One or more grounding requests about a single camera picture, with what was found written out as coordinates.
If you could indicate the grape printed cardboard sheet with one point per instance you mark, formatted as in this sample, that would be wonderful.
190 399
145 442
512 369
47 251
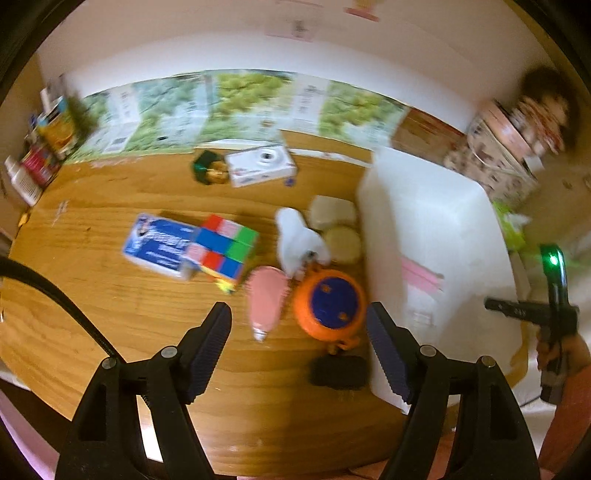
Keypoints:
240 101

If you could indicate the yellow packet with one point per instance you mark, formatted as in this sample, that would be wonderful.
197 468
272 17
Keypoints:
57 131

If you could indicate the multicoloured puzzle cube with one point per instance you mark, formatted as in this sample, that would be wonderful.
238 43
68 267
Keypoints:
221 249

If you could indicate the letter printed fabric bag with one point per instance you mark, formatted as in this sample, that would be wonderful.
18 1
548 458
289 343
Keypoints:
498 138

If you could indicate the translucent plastic box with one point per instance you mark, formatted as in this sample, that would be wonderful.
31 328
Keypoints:
298 240

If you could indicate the pink fleece cloth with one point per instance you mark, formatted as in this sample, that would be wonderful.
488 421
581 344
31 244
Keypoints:
27 424

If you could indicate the pink box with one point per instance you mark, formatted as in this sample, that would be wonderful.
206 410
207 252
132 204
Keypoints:
41 164

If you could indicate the round beige case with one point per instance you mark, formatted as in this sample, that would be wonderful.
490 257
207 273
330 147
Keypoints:
341 244

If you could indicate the dark fuzzy thing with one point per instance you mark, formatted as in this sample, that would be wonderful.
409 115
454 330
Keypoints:
549 90

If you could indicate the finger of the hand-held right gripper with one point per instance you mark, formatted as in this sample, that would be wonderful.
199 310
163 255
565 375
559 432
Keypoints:
512 308

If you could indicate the white bottle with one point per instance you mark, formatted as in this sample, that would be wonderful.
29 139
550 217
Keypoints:
21 180

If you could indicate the black plug adapter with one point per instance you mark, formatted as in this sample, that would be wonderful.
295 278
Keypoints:
337 369

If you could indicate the white plastic storage bin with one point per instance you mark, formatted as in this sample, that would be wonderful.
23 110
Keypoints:
415 221

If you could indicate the orange round toy blue centre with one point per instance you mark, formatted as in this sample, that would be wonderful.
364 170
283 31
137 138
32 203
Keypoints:
309 318

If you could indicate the person's right forearm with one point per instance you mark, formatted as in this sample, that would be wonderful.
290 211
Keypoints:
570 424

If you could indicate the green tissue pack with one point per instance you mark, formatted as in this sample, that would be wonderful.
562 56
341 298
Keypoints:
512 226

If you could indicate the white toy camera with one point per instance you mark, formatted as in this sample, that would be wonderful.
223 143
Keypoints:
258 166

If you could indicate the green yellow toy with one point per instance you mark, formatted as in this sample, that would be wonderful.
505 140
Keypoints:
205 161

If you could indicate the beige polyhedron block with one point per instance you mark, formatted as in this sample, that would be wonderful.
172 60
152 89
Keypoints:
330 212

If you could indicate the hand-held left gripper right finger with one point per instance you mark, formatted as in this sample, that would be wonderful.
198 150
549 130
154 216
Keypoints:
388 350

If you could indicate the pink tube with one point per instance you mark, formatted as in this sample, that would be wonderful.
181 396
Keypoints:
265 295

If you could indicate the person's right hand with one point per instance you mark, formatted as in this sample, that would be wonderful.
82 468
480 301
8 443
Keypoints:
575 353

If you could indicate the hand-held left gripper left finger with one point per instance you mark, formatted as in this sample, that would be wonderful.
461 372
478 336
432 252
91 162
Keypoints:
210 350

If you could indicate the brown cardboard box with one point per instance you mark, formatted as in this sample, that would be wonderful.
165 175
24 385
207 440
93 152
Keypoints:
425 129

